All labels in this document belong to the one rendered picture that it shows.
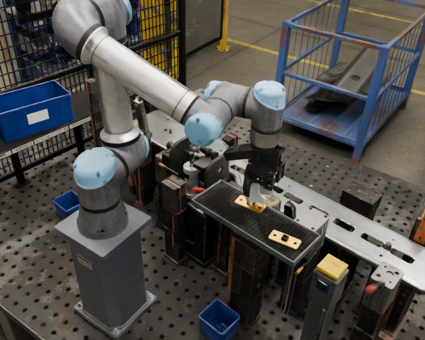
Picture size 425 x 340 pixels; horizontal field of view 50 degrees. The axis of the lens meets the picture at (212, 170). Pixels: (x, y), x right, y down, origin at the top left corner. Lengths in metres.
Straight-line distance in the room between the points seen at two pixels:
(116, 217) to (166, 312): 0.47
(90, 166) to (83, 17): 0.39
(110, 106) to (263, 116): 0.44
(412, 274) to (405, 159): 2.49
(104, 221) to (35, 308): 0.55
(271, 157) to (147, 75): 0.37
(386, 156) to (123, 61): 3.12
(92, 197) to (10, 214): 0.92
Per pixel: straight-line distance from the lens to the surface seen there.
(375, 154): 3.93
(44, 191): 2.25
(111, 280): 1.45
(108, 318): 1.60
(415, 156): 4.05
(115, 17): 1.20
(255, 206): 1.29
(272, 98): 1.06
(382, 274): 1.42
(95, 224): 1.35
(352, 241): 1.57
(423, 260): 1.60
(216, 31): 5.39
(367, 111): 3.52
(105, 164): 1.27
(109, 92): 1.27
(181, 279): 1.77
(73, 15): 1.11
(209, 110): 1.01
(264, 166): 1.18
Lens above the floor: 2.05
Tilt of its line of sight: 36 degrees down
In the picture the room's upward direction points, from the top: 2 degrees clockwise
